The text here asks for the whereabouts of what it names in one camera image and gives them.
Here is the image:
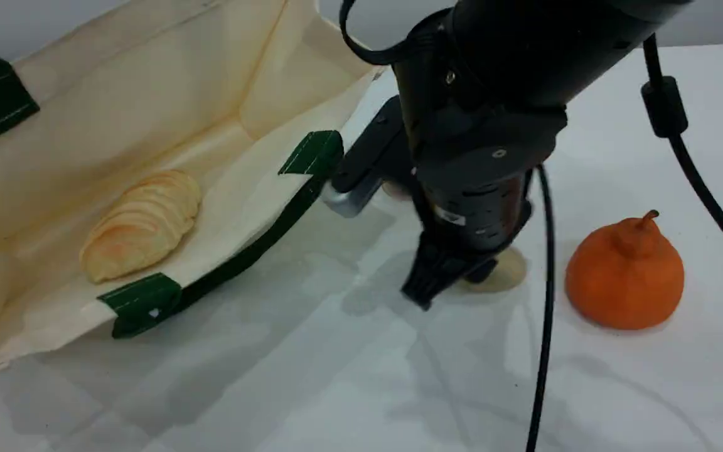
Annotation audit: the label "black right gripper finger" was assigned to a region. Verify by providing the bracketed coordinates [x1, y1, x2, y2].
[401, 234, 464, 312]
[459, 254, 500, 284]

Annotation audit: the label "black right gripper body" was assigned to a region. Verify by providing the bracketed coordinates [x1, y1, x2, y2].
[409, 107, 569, 264]

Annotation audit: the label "beige potato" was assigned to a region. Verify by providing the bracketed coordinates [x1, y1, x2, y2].
[456, 247, 528, 294]

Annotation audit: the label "long spiral bread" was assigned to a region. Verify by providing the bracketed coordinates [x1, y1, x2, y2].
[79, 169, 203, 284]

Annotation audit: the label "white canvas bag green handles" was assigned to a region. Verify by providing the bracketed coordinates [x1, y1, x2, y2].
[0, 0, 387, 376]

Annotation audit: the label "pink peach toy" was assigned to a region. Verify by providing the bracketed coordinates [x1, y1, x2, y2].
[382, 181, 414, 203]

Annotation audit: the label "orange tangerine toy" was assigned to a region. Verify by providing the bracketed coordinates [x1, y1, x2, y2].
[565, 210, 685, 331]

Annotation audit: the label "thin black hanging cable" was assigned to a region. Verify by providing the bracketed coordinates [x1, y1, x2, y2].
[525, 164, 557, 452]

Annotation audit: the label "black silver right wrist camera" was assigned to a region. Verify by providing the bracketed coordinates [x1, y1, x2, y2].
[321, 95, 422, 218]

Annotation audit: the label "black right camera cable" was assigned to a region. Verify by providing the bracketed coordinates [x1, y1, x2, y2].
[338, 0, 415, 67]

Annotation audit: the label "black cable with ferrite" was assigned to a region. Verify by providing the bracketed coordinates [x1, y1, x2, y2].
[641, 33, 723, 299]

